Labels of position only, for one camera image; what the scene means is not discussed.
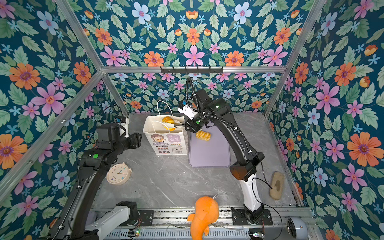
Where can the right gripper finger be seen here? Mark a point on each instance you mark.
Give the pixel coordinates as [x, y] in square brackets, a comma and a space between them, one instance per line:
[178, 125]
[178, 121]

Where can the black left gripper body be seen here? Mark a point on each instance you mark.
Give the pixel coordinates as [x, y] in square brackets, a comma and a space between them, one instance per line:
[133, 141]

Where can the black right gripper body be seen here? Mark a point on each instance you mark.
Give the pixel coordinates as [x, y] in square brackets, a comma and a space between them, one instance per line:
[195, 124]

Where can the small round striped bread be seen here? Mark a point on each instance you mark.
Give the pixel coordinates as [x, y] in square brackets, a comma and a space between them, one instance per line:
[169, 123]

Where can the twisted braided fake bread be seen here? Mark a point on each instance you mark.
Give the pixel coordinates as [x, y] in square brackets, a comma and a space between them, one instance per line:
[202, 135]

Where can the white printed paper bag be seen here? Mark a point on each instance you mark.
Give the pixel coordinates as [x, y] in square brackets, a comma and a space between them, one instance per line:
[162, 141]

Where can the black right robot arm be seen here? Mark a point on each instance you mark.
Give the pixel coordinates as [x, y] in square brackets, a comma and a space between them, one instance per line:
[199, 110]

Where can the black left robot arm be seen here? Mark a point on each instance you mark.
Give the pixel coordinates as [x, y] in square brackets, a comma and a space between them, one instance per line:
[113, 140]

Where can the lilac rectangular tray mat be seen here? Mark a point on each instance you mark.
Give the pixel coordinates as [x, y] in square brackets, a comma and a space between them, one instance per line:
[214, 153]

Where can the round beige analog clock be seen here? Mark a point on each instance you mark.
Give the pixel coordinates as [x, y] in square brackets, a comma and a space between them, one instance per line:
[118, 174]

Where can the orange plush toy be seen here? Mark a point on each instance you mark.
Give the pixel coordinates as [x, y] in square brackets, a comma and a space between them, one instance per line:
[206, 213]

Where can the grey dome device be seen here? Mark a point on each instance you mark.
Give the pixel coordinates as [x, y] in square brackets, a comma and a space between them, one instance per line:
[297, 228]

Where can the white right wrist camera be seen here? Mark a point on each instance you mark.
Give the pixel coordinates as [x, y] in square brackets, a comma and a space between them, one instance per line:
[187, 111]

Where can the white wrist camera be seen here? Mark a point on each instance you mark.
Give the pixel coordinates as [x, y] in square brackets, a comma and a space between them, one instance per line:
[123, 123]
[187, 111]

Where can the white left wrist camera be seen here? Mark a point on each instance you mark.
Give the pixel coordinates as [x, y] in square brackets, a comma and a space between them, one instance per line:
[123, 123]

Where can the black hook rail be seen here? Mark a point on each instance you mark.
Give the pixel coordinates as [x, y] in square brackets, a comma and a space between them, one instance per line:
[191, 70]

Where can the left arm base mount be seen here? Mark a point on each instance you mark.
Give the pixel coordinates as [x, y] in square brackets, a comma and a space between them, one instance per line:
[144, 218]

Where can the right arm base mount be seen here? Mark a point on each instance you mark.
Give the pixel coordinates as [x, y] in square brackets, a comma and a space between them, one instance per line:
[245, 217]

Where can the perforated metal cable tray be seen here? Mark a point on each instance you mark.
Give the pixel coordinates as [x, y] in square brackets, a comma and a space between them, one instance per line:
[176, 234]

